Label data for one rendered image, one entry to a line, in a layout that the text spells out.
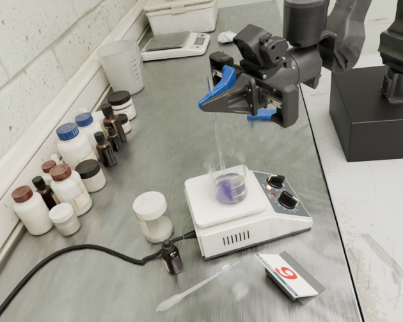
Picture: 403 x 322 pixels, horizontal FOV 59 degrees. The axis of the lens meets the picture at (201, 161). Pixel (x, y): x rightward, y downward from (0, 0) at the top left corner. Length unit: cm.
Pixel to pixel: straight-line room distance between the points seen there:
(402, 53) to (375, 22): 141
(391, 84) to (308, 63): 27
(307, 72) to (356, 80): 32
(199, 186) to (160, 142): 33
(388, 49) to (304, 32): 25
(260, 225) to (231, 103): 21
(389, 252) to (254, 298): 23
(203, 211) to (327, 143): 39
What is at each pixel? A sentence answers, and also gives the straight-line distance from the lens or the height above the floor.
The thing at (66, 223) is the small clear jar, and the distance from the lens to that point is 76.
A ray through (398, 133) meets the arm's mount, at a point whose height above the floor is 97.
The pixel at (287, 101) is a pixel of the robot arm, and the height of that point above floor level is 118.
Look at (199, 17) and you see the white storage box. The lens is 165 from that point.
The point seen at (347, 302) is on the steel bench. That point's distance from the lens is 60.
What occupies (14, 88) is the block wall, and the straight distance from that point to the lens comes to 96.
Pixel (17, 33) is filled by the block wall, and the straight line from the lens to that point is 102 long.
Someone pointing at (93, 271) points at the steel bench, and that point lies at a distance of 70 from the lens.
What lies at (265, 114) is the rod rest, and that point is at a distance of 96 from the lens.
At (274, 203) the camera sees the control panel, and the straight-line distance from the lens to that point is 63.
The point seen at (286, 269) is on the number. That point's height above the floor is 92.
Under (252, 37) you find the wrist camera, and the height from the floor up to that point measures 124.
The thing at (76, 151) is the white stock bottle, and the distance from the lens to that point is 86.
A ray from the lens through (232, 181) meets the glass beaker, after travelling 55.
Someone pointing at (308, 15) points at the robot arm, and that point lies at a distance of 55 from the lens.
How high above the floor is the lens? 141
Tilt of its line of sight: 37 degrees down
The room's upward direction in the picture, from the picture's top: 12 degrees counter-clockwise
